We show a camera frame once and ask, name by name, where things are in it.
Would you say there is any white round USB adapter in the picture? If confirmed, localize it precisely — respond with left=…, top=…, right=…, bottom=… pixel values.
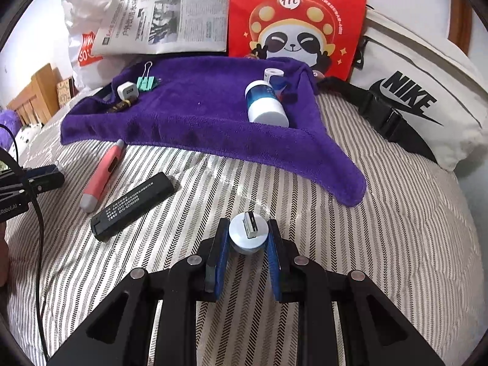
left=229, top=211, right=269, bottom=254

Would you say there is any teal binder clip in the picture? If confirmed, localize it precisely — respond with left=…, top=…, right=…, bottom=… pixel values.
left=136, top=61, right=159, bottom=92

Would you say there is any pink tube with clear cap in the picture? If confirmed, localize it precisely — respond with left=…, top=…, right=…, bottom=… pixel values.
left=79, top=139, right=125, bottom=213

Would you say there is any wooden headboard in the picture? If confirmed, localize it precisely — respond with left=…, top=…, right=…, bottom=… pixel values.
left=7, top=64, right=59, bottom=126

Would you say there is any black rectangular stick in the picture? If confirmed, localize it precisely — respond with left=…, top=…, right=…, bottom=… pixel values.
left=90, top=172, right=174, bottom=242

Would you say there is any patterned book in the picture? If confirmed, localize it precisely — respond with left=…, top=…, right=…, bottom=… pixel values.
left=56, top=77, right=78, bottom=107

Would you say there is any black and gold pen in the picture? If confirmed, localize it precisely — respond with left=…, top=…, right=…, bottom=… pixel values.
left=106, top=98, right=139, bottom=113

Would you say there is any white USB charger plug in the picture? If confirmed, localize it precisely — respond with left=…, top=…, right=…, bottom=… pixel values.
left=117, top=81, right=139, bottom=102

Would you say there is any striped bed quilt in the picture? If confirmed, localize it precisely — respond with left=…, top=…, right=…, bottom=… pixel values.
left=6, top=83, right=486, bottom=366

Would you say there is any blue and white bottle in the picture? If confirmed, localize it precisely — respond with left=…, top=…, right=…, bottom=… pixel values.
left=245, top=80, right=289, bottom=127

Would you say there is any purple towel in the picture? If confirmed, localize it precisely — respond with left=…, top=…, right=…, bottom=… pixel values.
left=60, top=56, right=366, bottom=206

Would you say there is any white Miniso plastic bag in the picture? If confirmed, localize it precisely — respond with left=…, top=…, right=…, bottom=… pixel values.
left=61, top=0, right=127, bottom=91

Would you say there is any small white tape roll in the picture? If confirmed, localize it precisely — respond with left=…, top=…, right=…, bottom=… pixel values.
left=263, top=68, right=286, bottom=90

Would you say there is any folded newspaper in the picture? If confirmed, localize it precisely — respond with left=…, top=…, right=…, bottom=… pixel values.
left=93, top=0, right=229, bottom=56

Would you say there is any white Nike waist bag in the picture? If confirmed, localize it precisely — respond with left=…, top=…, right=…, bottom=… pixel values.
left=318, top=9, right=487, bottom=171

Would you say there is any red panda paper bag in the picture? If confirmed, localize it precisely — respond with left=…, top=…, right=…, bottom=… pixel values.
left=228, top=0, right=366, bottom=79

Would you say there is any black cable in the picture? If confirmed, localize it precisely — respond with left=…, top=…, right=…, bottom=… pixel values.
left=0, top=123, right=51, bottom=363

